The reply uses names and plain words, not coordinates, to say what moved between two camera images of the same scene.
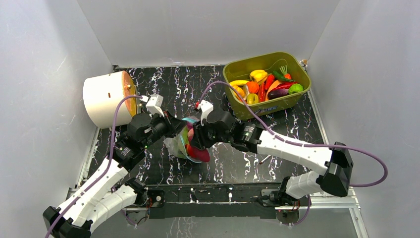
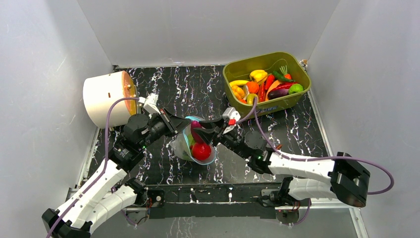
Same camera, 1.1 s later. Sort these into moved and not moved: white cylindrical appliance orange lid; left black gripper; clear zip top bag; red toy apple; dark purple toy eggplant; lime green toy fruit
Moved: clear zip top bag; red toy apple
Not moved: left black gripper; dark purple toy eggplant; white cylindrical appliance orange lid; lime green toy fruit
